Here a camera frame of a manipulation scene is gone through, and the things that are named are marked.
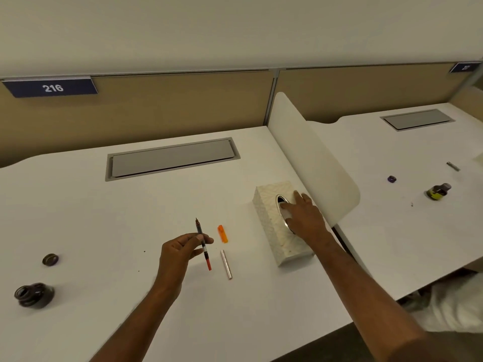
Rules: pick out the dark round bottle cap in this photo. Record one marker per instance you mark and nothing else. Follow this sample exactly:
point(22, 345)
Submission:
point(50, 259)

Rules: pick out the grey partition post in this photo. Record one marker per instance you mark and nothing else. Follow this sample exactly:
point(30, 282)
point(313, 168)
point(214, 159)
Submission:
point(271, 97)

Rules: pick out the silver pen barrel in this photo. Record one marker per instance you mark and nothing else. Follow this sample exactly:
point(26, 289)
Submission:
point(226, 264)

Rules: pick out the person's right fingers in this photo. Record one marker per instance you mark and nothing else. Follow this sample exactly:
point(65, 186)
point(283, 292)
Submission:
point(298, 203)

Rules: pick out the beige partition panel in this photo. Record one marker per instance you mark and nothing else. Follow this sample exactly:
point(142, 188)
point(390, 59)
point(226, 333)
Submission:
point(151, 105)
point(366, 90)

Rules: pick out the person's left thumb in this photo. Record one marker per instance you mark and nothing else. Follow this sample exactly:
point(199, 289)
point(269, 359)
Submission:
point(185, 237)

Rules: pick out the red and black pen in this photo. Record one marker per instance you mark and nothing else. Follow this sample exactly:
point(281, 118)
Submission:
point(202, 243)

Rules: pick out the person's right forearm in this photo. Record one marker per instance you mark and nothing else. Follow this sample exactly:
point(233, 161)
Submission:
point(369, 301)

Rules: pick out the white textured tissue box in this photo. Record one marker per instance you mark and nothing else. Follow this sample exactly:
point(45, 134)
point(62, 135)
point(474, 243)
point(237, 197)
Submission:
point(270, 222)

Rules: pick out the yellow label ink bottle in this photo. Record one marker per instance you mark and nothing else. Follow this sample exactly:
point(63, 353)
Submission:
point(437, 192)

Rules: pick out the white cloth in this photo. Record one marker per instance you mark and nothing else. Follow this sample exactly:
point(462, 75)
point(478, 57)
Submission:
point(449, 305)

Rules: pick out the white curved desk divider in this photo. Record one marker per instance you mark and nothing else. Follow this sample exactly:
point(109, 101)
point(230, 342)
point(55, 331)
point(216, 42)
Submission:
point(313, 158)

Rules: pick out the blue number sign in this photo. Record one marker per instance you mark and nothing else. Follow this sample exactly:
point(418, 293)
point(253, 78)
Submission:
point(465, 67)
point(51, 87)

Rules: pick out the small silver pen part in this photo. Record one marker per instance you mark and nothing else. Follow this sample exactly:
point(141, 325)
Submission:
point(452, 166)

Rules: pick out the person's left middle finger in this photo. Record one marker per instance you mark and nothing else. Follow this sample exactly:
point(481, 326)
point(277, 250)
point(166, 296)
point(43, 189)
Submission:
point(198, 254)

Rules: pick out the orange pen cap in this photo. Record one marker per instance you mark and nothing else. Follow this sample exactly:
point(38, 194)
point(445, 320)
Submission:
point(222, 234)

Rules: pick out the small purple cap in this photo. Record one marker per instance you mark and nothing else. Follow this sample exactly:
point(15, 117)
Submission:
point(391, 179)

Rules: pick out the person's right hand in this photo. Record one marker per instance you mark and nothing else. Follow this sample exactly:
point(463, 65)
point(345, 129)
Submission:
point(307, 222)

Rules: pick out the person's left hand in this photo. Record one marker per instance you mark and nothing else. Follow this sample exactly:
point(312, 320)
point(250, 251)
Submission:
point(175, 262)

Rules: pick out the person's left forearm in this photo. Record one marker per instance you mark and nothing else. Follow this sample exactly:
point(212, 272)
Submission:
point(139, 327)

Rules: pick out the dark ink bottle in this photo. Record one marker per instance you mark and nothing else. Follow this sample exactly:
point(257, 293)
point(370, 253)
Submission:
point(33, 294)

